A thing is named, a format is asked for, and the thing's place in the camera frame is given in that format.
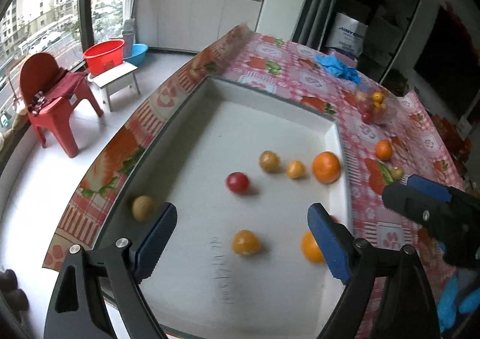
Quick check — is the orange tangerine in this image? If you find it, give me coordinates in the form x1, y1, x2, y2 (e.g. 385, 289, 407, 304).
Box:
300, 231, 326, 263
312, 151, 342, 184
131, 195, 155, 223
375, 140, 393, 162

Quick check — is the small yellow kumquat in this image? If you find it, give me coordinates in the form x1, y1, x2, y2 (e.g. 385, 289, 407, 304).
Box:
286, 160, 306, 180

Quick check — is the small yellow fruit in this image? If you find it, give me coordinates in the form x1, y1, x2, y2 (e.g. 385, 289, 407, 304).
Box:
231, 230, 262, 256

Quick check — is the small tan longan fruit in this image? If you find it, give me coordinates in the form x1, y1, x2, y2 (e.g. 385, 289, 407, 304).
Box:
259, 150, 281, 173

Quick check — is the dark red cherry tomato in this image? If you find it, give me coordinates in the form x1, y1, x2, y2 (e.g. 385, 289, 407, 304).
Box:
225, 171, 251, 194

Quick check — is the blue gloved right hand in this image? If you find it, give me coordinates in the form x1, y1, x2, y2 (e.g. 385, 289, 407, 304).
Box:
437, 269, 479, 333

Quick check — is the greenish brown kiwi fruit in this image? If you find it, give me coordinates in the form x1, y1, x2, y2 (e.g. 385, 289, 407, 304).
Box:
390, 167, 404, 181

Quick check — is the pink strawberry pattern tablecloth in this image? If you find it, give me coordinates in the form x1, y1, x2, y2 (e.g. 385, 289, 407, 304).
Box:
41, 21, 464, 339

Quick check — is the clear glass fruit bowl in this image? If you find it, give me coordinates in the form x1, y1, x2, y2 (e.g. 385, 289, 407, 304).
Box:
354, 83, 399, 125

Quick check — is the orange fruit in bowl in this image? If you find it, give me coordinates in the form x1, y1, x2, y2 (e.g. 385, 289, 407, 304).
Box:
372, 92, 384, 104

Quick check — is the white rectangular tray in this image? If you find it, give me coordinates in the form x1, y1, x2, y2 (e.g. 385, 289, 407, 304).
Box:
95, 77, 352, 338

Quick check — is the white plastic bag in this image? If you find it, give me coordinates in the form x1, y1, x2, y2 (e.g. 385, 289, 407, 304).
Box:
325, 13, 368, 59

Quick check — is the small white stool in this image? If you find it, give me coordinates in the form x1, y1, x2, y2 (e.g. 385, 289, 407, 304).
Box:
87, 62, 141, 111

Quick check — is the red plastic basin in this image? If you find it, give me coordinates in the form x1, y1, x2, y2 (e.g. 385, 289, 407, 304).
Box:
83, 39, 125, 77

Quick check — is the blue plastic basin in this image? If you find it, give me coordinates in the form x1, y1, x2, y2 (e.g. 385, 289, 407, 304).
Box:
124, 44, 149, 67

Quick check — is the red plastic chair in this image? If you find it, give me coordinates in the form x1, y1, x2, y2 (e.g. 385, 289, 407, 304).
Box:
19, 53, 103, 158

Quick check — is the white cabinet counter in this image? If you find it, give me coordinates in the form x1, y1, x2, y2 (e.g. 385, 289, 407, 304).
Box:
133, 0, 264, 53

